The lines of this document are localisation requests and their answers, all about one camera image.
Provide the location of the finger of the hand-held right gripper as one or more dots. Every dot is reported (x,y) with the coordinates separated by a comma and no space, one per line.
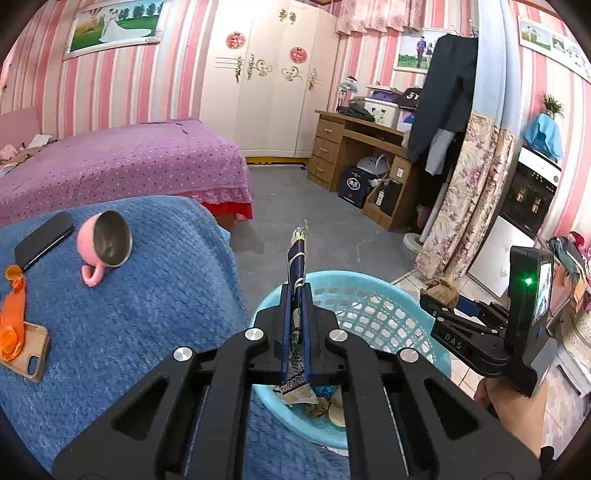
(468,305)
(438,308)

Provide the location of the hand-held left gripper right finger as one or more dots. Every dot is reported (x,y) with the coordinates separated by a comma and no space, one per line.
(305,332)

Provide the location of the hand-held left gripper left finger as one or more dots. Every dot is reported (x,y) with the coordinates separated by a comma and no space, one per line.
(288,332)

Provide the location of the brown cardboard scrap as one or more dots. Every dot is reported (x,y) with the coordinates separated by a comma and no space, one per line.
(442,290)

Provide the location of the light blue plastic basket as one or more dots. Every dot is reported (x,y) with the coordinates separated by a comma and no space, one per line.
(369,281)

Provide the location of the blue patterned wrapper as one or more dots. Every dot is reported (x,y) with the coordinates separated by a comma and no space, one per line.
(296,258)

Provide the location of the person's right hand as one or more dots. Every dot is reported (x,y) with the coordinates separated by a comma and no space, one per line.
(512,410)

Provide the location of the white woven basket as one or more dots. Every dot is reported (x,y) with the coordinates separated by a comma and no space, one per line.
(577,346)

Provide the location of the white water dispenser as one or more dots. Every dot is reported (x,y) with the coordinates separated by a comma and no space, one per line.
(503,249)

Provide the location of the white fan stand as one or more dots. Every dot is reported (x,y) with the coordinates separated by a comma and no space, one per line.
(414,242)

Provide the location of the crumpled brown paper wad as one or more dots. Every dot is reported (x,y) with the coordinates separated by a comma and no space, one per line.
(318,407)

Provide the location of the colourful clothes pile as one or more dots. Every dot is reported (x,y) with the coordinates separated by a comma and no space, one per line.
(572,263)

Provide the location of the white round lid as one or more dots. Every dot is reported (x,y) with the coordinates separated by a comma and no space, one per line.
(337,417)

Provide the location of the pink bag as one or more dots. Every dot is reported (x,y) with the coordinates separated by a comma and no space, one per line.
(423,217)

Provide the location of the floral curtain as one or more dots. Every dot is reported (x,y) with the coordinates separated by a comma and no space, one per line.
(466,194)

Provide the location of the black flat box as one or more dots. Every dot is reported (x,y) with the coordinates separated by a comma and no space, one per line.
(388,197)

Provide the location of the black cardboard box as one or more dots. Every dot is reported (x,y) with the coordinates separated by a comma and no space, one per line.
(354,187)

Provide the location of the blue knitted blanket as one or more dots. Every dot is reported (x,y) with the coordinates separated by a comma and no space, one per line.
(138,300)

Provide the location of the grey hanging garment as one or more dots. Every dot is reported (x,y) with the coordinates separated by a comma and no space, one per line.
(438,152)

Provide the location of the white round appliance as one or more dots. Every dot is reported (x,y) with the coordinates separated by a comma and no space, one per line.
(371,165)

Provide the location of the wooden desk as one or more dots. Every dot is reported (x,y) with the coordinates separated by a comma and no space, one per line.
(325,147)

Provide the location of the blue cloth cover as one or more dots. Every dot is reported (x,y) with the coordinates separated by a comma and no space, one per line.
(545,136)

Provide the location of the white storage box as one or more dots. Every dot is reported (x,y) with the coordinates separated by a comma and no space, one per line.
(383,114)

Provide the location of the black cap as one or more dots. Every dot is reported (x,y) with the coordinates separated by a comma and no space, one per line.
(412,98)

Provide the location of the dark clothes on desk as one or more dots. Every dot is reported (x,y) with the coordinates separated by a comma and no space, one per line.
(358,110)

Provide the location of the black hanging coat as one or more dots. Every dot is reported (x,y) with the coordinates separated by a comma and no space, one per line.
(443,92)

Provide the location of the green potted plant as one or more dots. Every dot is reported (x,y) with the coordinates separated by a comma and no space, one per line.
(553,105)

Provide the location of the purple bag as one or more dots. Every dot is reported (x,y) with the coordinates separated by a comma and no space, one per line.
(385,97)

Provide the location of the pink cup with metal inside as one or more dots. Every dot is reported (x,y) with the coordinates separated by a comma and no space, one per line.
(87,240)

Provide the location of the white wardrobe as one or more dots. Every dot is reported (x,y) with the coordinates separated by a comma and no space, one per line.
(272,106)

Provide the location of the bed with purple dotted cover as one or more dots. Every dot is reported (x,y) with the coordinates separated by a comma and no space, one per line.
(138,161)

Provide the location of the table lamp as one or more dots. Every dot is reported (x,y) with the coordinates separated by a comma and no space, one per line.
(347,87)

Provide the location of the tan phone case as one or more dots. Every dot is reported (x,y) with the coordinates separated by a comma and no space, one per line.
(34,355)

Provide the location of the black smartphone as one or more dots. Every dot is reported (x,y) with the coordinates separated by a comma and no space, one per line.
(44,240)

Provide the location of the red round paper decal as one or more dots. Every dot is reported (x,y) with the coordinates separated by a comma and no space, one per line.
(298,54)
(235,40)

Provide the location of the pink curtain valance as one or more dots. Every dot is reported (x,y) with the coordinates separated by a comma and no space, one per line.
(378,16)

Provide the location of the pink and white clothes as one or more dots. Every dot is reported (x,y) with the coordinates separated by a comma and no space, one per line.
(23,150)

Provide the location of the pink headboard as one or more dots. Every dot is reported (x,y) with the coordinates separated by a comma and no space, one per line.
(18,127)

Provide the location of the framed wedding photo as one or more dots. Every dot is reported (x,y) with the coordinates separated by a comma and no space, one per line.
(115,27)

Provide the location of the small wall photo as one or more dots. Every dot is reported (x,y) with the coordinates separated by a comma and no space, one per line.
(418,50)

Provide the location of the wall photo strip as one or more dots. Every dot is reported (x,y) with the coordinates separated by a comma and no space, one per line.
(554,44)

